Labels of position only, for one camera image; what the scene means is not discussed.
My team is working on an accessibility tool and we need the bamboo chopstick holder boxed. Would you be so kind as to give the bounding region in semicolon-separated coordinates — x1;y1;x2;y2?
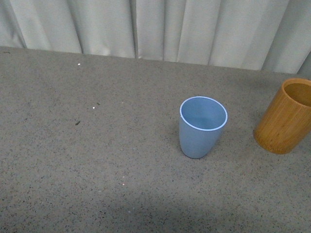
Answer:
254;78;311;154

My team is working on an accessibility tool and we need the blue plastic cup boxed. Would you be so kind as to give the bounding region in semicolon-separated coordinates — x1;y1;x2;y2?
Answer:
179;96;228;159

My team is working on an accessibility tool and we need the white curtain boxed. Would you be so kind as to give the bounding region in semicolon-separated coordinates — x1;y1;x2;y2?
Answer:
0;0;311;75

